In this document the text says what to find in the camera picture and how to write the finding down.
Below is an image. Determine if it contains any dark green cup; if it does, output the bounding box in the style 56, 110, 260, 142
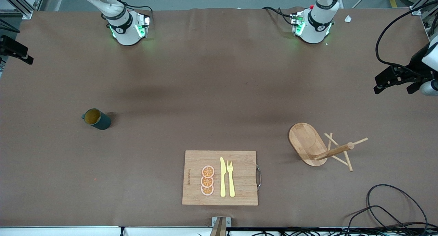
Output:
81, 108, 112, 130

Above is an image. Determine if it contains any brown table cover sheet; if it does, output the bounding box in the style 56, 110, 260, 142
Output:
0, 7, 438, 228

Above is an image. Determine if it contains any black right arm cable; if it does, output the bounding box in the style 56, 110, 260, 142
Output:
0, 18, 20, 33

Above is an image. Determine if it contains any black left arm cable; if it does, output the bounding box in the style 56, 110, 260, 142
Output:
375, 1, 438, 75

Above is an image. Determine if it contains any wooden cutting board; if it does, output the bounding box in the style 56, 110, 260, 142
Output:
182, 150, 262, 206

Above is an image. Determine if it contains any black arm base cable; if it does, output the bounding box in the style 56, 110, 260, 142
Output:
262, 7, 295, 27
106, 0, 153, 24

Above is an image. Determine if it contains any wooden cup rack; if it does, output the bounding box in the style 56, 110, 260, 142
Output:
288, 123, 369, 172

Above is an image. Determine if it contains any yellow plastic fork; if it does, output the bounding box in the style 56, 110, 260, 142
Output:
227, 160, 236, 198

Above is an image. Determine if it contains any aluminium frame profile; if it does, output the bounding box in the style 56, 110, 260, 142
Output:
0, 0, 47, 20
409, 0, 438, 27

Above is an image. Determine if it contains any yellow plastic knife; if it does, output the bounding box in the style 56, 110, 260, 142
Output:
220, 157, 227, 198

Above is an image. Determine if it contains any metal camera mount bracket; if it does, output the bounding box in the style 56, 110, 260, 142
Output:
209, 216, 231, 236

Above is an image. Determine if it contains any black loose cable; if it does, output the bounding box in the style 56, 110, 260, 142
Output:
344, 205, 411, 236
366, 184, 429, 229

